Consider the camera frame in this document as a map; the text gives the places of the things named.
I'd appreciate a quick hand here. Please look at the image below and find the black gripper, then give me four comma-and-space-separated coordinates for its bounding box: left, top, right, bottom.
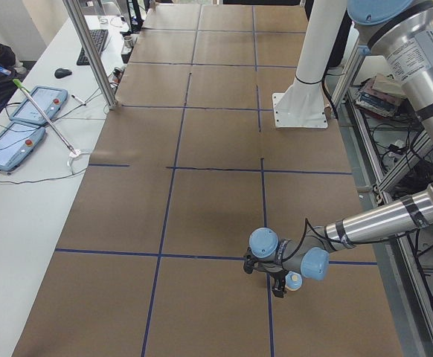
243, 251, 287, 298

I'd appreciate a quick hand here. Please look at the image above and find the small metal cup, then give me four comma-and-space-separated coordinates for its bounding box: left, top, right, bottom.
122, 36, 134, 55

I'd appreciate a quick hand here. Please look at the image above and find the lower blue teach pendant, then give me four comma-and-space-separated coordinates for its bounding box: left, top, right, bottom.
0, 122, 45, 172

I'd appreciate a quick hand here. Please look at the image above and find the stack of books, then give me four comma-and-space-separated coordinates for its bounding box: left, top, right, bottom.
355, 74, 407, 118

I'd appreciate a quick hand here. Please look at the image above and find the blue and cream bell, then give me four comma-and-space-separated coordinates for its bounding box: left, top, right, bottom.
285, 271, 303, 292

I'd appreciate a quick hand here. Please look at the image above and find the aluminium side frame rail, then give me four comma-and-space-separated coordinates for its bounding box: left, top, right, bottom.
333, 44, 433, 356

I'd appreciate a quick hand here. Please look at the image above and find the blue teach pendant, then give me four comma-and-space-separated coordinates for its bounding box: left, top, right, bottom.
10, 86, 68, 126
0, 122, 45, 172

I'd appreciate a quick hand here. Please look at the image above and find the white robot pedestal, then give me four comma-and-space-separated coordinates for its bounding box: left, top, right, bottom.
272, 0, 347, 129

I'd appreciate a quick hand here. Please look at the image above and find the black keyboard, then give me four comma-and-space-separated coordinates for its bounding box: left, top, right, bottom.
76, 28, 110, 67

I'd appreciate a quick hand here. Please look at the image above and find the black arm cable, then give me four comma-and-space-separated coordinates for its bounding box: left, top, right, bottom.
275, 218, 422, 276

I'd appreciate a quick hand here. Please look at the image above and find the aluminium frame post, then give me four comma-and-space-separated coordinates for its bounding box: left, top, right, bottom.
63, 0, 117, 110

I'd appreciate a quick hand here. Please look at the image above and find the black computer mouse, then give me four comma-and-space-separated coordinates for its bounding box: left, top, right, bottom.
54, 68, 72, 79

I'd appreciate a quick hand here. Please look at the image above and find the upper blue teach pendant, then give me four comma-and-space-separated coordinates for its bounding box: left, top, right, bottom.
10, 86, 68, 126

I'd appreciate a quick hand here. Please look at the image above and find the green handled metal rod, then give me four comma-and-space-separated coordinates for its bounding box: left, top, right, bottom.
13, 79, 81, 158

